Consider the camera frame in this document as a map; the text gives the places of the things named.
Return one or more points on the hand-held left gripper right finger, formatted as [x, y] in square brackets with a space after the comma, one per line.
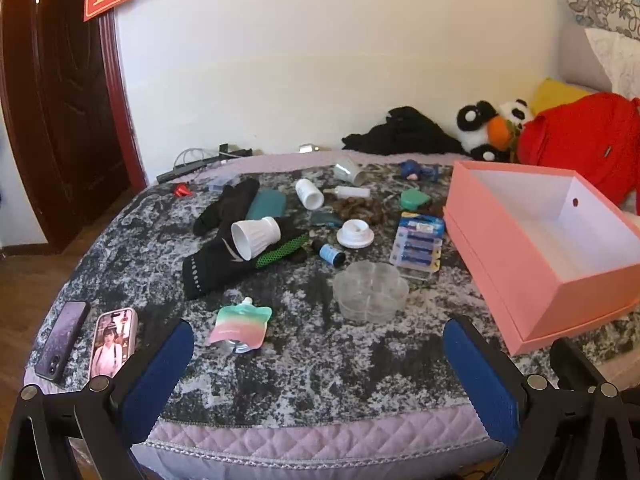
[480, 380]

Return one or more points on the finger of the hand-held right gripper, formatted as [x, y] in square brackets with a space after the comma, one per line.
[570, 365]

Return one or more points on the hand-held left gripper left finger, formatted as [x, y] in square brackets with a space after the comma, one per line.
[155, 377]

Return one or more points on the pink cardboard box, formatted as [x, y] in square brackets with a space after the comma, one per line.
[505, 240]

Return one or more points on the dark teal case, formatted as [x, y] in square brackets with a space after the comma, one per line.
[266, 205]

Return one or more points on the white pill bottle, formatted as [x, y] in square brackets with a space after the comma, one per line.
[309, 193]

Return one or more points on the smartphone with photo case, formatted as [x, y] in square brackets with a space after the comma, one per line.
[112, 345]

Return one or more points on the black smartphone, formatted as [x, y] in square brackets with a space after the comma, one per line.
[62, 340]

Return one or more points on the pastel spout pouch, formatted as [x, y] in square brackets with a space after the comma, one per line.
[240, 325]

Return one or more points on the black gloves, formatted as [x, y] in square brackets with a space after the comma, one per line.
[215, 267]

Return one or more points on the clear flower-shaped container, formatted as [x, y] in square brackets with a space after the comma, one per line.
[370, 292]

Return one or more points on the blue battery pack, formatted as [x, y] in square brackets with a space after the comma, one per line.
[416, 245]

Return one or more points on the grey patterned blanket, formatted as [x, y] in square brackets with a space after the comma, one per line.
[310, 355]

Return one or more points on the white ribbed cup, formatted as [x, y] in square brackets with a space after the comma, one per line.
[255, 237]

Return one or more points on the plain black sock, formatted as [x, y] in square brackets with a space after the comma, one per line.
[225, 207]

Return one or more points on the small red plastic piece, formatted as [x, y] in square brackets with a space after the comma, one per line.
[182, 190]

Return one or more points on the white round lid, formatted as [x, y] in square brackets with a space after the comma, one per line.
[355, 235]

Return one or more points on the small green case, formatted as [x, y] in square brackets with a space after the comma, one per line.
[415, 199]

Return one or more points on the small dark blue-label bottle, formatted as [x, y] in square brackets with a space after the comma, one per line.
[331, 254]

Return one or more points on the small clear plastic box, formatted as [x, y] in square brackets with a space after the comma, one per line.
[222, 183]

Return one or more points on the brown hair scrunchie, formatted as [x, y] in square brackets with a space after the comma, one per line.
[357, 208]

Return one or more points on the black power strip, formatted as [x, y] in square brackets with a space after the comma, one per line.
[200, 165]

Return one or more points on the blue toy figure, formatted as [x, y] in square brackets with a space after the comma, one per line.
[422, 170]

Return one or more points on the dark grey small pouch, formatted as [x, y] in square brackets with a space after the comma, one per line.
[325, 218]

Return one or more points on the red jacket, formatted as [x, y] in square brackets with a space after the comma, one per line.
[575, 140]

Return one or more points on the small white tube bottle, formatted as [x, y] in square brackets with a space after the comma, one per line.
[352, 192]

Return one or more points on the clear plastic cup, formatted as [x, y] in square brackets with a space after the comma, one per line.
[349, 170]

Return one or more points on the black clothing heap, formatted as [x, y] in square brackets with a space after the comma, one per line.
[405, 132]

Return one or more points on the large panda plush toy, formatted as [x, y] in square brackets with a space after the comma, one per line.
[475, 120]

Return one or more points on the small panda plush toy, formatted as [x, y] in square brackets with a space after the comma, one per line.
[519, 110]

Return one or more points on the yellow pillow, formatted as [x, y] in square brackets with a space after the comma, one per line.
[555, 92]

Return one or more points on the white charger plug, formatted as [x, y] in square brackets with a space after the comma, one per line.
[309, 148]

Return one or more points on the dark brown wooden door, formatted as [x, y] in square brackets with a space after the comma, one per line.
[55, 110]

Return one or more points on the pink padded headboard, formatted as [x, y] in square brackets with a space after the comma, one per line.
[575, 60]

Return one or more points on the white lace pillow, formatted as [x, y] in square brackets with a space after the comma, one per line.
[617, 60]

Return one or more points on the floral pillow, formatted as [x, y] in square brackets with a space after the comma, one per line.
[605, 10]

